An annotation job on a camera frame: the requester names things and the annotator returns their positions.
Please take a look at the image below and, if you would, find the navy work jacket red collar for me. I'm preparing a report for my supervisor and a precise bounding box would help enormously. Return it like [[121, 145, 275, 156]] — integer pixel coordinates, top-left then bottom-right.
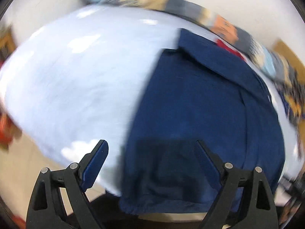
[[119, 29, 285, 214]]

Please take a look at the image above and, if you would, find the red object beside bed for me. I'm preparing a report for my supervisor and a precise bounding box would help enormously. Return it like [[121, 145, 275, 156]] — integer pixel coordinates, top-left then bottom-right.
[[0, 113, 17, 150]]

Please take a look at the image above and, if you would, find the dark patterned pillow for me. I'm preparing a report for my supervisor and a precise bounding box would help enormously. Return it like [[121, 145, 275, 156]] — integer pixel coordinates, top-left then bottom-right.
[[273, 69, 305, 129]]

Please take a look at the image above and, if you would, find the light blue cloud bed sheet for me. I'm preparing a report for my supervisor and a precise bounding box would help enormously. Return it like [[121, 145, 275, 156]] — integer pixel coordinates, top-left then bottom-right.
[[1, 5, 303, 196]]

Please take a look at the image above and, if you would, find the striped patchwork rolled quilt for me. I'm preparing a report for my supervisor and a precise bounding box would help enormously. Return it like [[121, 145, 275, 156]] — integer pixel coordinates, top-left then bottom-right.
[[83, 0, 296, 84]]

